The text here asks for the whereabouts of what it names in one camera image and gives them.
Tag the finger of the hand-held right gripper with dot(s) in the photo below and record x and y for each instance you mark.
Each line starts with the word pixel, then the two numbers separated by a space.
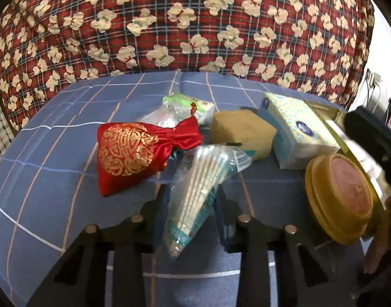
pixel 371 134

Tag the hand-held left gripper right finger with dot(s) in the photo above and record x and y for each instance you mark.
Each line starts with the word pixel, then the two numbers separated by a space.
pixel 226 230

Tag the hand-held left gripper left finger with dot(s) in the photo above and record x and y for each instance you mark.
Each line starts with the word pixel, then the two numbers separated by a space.
pixel 154 208

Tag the bag of cotton swabs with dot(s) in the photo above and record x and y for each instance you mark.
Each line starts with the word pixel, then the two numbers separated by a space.
pixel 195 192

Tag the green tissue pack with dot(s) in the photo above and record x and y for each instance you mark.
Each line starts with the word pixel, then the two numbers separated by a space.
pixel 195 108

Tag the person's right hand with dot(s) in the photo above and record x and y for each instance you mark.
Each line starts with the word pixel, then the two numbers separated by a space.
pixel 377 246

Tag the round gold tin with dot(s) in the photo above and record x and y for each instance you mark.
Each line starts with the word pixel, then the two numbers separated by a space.
pixel 342 192

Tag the floral tissue box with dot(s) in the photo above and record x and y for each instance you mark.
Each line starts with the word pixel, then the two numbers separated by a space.
pixel 294 128

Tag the clear plastic bag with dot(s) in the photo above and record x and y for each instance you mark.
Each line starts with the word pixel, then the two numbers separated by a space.
pixel 165 120

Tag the brown sponge block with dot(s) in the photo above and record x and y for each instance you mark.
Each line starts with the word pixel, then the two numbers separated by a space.
pixel 240 128

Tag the blue checked bed sheet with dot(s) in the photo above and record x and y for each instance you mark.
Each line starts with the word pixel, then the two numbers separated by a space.
pixel 55 166

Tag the red plaid bear-print quilt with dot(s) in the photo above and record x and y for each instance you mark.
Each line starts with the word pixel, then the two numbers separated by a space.
pixel 182 38

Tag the white wall outlet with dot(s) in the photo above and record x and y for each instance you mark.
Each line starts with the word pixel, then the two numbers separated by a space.
pixel 374 76

